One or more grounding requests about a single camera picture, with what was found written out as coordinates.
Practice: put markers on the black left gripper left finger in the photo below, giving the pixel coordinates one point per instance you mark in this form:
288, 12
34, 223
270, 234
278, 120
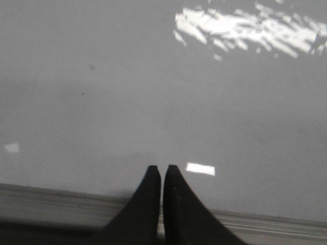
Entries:
137, 222

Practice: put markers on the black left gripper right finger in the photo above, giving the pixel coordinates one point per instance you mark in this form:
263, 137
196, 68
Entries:
186, 220

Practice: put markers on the white whiteboard with aluminium frame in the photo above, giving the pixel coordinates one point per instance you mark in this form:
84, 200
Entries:
232, 92

